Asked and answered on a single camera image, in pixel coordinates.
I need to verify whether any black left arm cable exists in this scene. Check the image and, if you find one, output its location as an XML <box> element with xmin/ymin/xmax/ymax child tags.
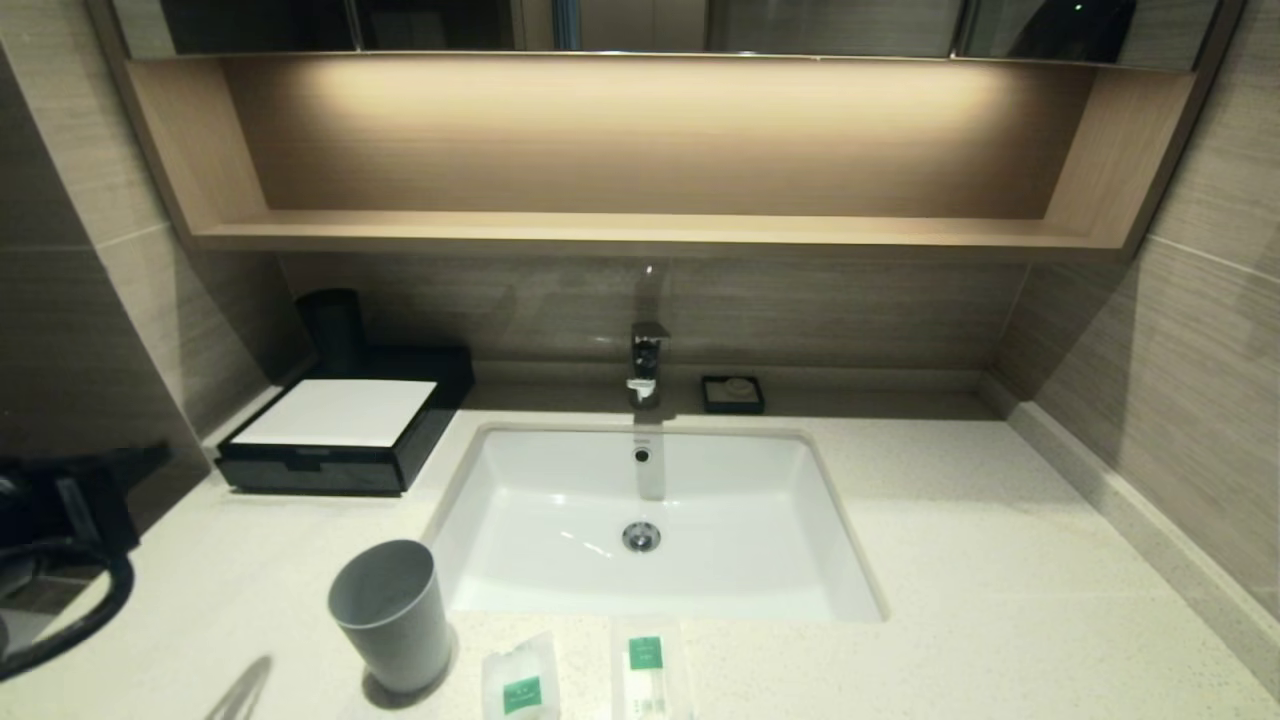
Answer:
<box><xmin>0</xmin><ymin>540</ymin><xmax>137</xmax><ymax>683</ymax></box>

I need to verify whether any black drawer box white top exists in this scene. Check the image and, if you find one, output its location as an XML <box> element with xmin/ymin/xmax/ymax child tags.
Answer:
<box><xmin>215</xmin><ymin>345</ymin><xmax>476</xmax><ymax>496</ymax></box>

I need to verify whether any white sachet green label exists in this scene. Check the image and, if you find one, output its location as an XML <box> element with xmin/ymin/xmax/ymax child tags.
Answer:
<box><xmin>481</xmin><ymin>631</ymin><xmax>562</xmax><ymax>720</ymax></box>
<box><xmin>611</xmin><ymin>618</ymin><xmax>693</xmax><ymax>720</ymax></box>

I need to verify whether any black soap dish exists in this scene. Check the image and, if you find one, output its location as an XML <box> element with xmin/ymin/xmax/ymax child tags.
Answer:
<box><xmin>701</xmin><ymin>375</ymin><xmax>766</xmax><ymax>415</ymax></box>

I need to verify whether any chrome faucet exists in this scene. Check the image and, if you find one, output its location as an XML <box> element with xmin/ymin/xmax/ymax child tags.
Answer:
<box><xmin>627</xmin><ymin>322</ymin><xmax>673</xmax><ymax>409</ymax></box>

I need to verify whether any grey plastic cup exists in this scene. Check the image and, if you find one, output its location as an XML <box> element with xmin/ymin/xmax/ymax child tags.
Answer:
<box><xmin>328</xmin><ymin>539</ymin><xmax>453</xmax><ymax>695</ymax></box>

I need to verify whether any white ceramic sink basin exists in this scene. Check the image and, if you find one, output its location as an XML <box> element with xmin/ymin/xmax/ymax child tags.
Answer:
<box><xmin>425</xmin><ymin>422</ymin><xmax>889</xmax><ymax>623</ymax></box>

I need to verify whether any wooden wall shelf niche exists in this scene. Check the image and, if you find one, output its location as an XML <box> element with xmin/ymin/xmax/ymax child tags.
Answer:
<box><xmin>88</xmin><ymin>50</ymin><xmax>1246</xmax><ymax>263</ymax></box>

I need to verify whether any black cup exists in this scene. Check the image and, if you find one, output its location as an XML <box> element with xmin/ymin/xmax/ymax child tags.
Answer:
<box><xmin>297</xmin><ymin>289</ymin><xmax>369</xmax><ymax>378</ymax></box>

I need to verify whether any mirror cabinet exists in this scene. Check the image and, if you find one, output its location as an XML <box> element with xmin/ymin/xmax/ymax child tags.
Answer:
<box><xmin>110</xmin><ymin>0</ymin><xmax>1226</xmax><ymax>71</ymax></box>

